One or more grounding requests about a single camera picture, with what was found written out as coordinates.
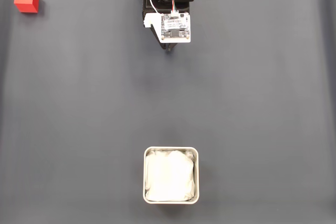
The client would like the square metal box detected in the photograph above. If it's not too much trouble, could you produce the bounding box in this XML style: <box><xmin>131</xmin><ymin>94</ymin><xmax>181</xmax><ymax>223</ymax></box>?
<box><xmin>143</xmin><ymin>146</ymin><xmax>200</xmax><ymax>205</ymax></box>

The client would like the white crumpled cloth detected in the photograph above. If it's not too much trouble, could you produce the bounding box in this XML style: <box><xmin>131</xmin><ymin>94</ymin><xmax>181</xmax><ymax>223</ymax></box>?
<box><xmin>145</xmin><ymin>150</ymin><xmax>196</xmax><ymax>202</ymax></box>

